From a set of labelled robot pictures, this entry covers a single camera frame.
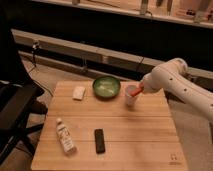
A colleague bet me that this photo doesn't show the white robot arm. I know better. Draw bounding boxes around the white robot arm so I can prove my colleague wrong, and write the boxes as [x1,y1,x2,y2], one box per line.
[140,58,213,124]

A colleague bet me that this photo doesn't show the white ceramic cup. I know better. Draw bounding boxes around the white ceramic cup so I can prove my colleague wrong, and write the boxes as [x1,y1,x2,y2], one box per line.
[125,85,138,107]

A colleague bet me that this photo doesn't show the green bowl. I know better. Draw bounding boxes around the green bowl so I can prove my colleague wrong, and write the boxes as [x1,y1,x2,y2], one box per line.
[92,76,121,99]

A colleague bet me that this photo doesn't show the white sponge block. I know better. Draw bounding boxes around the white sponge block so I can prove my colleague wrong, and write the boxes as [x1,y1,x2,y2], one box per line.
[72,86,86,100]

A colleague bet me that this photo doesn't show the black remote control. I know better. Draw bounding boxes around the black remote control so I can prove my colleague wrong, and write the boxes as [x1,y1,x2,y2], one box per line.
[94,129,105,154]

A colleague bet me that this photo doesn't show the black office chair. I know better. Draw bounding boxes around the black office chair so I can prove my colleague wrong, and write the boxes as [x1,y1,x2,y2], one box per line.
[0,82,43,165]

